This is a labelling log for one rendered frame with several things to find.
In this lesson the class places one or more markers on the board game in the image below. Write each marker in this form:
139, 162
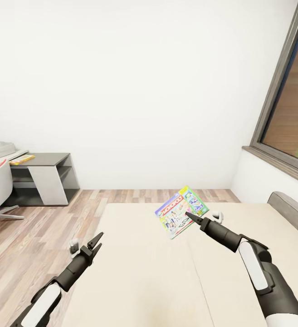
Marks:
172, 214
21, 159

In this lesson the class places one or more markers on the desk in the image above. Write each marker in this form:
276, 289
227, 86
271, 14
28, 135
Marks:
53, 173

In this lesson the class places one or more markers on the fixed window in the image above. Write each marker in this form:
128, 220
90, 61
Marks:
275, 139

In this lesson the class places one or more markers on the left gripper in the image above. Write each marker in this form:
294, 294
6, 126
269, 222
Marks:
85, 258

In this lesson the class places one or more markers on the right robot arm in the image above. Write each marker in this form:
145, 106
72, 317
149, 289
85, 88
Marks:
276, 299

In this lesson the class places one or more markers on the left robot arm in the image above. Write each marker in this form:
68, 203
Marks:
48, 297

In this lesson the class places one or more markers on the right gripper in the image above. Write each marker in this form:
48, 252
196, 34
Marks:
213, 229

